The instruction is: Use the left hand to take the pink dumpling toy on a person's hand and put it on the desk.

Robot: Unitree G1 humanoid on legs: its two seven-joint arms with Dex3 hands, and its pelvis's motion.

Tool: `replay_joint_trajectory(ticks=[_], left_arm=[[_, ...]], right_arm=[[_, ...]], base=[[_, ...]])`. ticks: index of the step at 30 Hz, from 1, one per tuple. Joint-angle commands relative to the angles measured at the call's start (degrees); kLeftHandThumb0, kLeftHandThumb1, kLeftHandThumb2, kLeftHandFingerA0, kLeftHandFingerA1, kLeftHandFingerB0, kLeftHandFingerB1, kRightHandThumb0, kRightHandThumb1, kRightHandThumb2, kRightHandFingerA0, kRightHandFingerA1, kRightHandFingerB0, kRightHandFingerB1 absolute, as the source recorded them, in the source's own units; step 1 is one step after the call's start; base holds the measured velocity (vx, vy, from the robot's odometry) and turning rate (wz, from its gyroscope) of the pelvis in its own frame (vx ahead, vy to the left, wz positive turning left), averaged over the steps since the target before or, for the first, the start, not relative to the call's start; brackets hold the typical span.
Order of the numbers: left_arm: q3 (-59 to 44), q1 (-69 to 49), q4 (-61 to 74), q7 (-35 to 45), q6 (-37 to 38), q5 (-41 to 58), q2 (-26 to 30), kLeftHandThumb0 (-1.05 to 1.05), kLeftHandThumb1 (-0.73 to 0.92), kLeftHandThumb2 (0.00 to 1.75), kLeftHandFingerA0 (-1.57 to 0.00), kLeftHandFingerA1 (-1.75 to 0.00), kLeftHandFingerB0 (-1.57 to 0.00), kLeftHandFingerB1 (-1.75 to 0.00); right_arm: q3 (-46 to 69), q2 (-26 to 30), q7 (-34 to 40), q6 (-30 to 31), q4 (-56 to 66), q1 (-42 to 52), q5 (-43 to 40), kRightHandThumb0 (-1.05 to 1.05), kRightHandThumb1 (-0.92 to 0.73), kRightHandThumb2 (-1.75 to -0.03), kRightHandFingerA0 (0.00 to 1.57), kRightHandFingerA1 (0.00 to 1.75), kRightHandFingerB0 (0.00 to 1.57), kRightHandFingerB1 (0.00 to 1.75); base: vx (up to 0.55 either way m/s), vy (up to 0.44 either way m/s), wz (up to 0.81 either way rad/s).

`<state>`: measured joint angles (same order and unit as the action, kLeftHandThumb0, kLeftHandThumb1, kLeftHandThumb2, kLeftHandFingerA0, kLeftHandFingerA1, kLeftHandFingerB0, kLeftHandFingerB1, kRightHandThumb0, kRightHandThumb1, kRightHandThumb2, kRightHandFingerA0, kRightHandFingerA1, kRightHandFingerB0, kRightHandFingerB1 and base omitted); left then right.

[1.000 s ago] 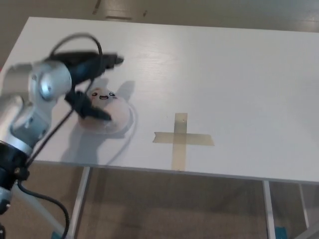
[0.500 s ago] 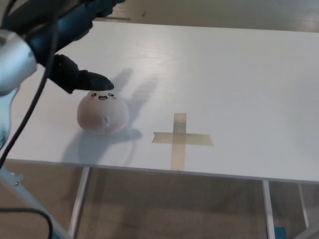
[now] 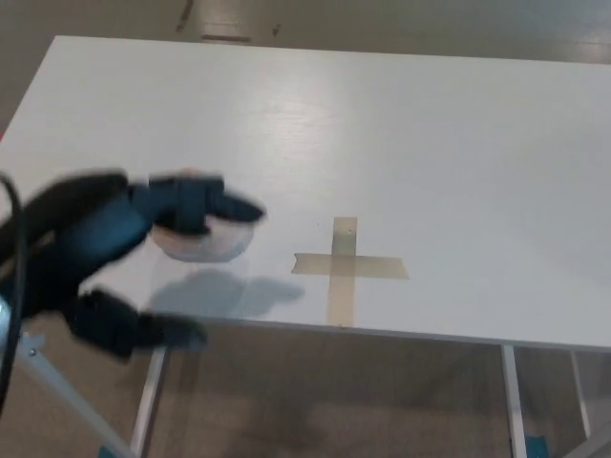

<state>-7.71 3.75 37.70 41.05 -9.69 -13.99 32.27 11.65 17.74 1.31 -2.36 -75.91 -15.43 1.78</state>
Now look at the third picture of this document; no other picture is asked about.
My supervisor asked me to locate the long beige tape strip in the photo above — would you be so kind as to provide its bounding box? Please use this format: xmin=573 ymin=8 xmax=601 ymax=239
xmin=325 ymin=216 xmax=359 ymax=328

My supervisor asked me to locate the grey metal frame bar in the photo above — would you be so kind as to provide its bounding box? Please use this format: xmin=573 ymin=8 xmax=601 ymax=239
xmin=569 ymin=414 xmax=611 ymax=458

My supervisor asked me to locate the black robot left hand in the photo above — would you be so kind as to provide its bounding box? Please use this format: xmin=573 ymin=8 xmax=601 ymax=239
xmin=0 ymin=168 xmax=267 ymax=364

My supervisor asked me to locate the white table leg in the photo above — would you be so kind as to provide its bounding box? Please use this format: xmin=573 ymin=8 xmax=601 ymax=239
xmin=569 ymin=349 xmax=594 ymax=438
xmin=501 ymin=343 xmax=529 ymax=458
xmin=130 ymin=346 xmax=169 ymax=458

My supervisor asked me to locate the blue-grey metal frame bar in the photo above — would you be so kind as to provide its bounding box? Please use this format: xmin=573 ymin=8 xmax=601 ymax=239
xmin=12 ymin=333 xmax=131 ymax=458

